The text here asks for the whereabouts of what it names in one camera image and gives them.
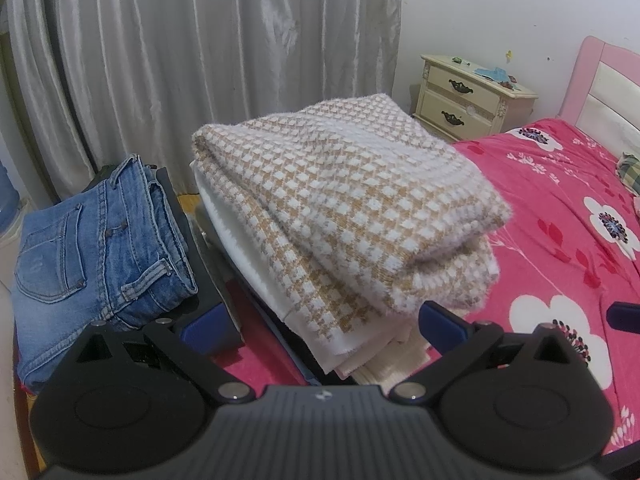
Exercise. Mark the pink floral blanket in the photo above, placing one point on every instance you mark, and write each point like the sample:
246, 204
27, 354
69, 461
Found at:
550, 260

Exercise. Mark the grey curtain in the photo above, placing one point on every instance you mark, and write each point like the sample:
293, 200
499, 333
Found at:
200, 50

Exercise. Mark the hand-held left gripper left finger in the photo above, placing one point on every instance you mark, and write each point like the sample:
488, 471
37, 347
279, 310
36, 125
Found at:
210, 330

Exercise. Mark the white knit garment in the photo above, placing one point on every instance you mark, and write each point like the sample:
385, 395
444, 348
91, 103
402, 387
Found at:
395, 360

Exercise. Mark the blue jeans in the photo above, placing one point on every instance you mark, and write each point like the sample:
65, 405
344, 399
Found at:
75, 260

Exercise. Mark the cream nightstand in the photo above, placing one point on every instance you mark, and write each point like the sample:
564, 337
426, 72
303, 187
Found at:
465, 105

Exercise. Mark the green yellow plaid pillow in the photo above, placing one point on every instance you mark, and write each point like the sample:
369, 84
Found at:
630, 172

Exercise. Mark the blue item on nightstand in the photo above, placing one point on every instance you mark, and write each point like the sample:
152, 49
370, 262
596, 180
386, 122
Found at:
492, 72

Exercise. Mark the beige white houndstooth coat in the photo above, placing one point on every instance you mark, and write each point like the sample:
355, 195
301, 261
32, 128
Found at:
350, 200

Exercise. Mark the pink white bed headboard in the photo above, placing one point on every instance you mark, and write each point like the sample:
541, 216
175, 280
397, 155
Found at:
610, 90

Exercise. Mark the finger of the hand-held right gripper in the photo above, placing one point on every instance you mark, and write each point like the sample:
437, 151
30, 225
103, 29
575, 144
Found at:
625, 316

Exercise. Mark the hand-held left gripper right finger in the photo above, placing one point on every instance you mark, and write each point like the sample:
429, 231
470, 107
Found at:
442, 327

